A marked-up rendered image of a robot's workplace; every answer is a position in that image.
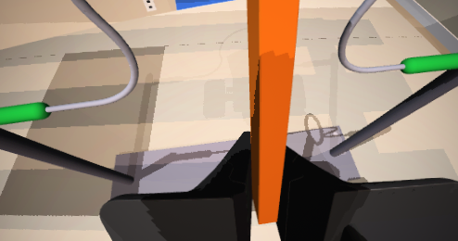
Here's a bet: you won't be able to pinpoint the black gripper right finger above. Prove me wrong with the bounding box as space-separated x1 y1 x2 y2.
276 146 458 241

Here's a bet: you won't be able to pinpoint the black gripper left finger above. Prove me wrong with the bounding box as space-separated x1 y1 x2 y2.
99 132 253 241

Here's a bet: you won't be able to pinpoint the silver loop with orange handle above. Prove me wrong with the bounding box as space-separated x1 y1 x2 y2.
247 0 300 224

